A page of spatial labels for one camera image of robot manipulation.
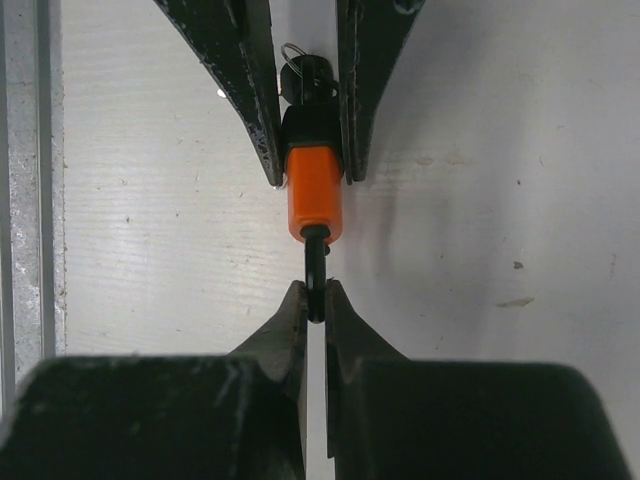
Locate orange black padlock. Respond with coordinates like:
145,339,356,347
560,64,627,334
282,105,343,323

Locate black keys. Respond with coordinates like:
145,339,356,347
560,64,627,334
279,42,338,106

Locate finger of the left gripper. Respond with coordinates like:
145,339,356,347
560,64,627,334
156,0,284,187
336,0,425,183

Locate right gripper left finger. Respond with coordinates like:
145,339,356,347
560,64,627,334
1,281,307,479

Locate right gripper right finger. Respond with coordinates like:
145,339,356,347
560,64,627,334
325,280,631,479

